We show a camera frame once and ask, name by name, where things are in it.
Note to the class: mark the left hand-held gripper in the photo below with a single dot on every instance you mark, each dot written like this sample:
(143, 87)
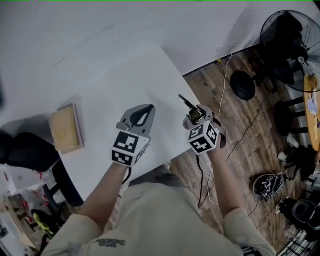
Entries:
(130, 140)

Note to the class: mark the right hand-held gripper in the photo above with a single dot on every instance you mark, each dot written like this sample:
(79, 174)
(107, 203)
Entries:
(202, 136)

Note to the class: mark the person's left forearm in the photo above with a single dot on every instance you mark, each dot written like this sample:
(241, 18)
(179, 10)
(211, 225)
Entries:
(105, 195)

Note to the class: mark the person's right forearm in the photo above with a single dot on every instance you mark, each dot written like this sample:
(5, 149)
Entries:
(227, 180)

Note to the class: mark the person's right hand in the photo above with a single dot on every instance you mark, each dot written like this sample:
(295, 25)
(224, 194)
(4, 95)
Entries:
(221, 132)

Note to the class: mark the white desk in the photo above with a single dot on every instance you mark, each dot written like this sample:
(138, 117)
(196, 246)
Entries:
(120, 82)

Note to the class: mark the black standing fan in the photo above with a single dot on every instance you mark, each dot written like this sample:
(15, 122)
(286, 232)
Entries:
(242, 86)

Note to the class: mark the person's beige shirt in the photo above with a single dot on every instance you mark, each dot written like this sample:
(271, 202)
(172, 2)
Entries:
(160, 220)

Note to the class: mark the black high-back office chair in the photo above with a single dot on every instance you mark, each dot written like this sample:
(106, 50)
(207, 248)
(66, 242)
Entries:
(277, 70)

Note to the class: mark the black mesh office chair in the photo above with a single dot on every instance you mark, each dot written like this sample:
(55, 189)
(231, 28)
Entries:
(27, 152)

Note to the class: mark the yellow-green cloth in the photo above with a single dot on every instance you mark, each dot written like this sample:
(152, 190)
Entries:
(41, 223)

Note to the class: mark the white papers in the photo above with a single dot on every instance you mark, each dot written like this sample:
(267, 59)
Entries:
(313, 106)

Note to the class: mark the round wooden table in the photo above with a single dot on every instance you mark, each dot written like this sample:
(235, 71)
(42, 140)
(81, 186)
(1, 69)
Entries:
(312, 120)

